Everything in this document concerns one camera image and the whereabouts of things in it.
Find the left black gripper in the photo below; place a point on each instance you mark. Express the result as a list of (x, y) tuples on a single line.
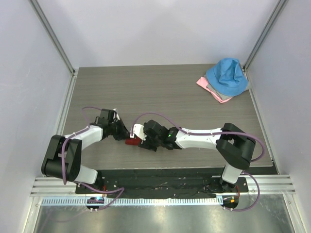
[(123, 134)]

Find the left aluminium frame post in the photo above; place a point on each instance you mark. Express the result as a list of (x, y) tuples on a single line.
[(50, 32)]

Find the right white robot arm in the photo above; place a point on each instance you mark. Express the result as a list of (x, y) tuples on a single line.
[(233, 144)]

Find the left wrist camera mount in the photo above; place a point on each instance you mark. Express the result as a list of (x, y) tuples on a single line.
[(116, 116)]

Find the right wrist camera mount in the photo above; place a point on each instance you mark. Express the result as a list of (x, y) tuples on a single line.
[(138, 132)]

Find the right aluminium frame post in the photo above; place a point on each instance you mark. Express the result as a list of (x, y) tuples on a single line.
[(276, 12)]

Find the aluminium frame post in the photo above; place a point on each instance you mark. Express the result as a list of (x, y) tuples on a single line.
[(276, 12), (50, 32)]

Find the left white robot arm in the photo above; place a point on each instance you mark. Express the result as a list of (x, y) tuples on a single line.
[(63, 156)]

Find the red cloth napkin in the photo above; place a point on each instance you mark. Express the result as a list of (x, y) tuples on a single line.
[(133, 141)]

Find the white slotted cable duct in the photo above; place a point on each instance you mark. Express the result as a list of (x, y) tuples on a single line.
[(99, 201)]

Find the grey folded cloth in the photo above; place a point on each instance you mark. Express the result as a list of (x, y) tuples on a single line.
[(221, 98)]

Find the aluminium front rail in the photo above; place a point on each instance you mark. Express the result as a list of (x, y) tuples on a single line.
[(268, 184)]

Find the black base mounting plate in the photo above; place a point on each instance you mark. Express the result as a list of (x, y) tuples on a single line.
[(174, 183)]

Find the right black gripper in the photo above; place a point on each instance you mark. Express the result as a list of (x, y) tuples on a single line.
[(147, 144)]

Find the blue bucket hat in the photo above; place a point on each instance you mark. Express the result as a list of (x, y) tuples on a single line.
[(227, 77)]

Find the pink folded cloth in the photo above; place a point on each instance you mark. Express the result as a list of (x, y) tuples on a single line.
[(203, 83)]

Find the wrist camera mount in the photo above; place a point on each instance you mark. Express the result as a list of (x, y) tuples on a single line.
[(116, 116), (138, 132)]

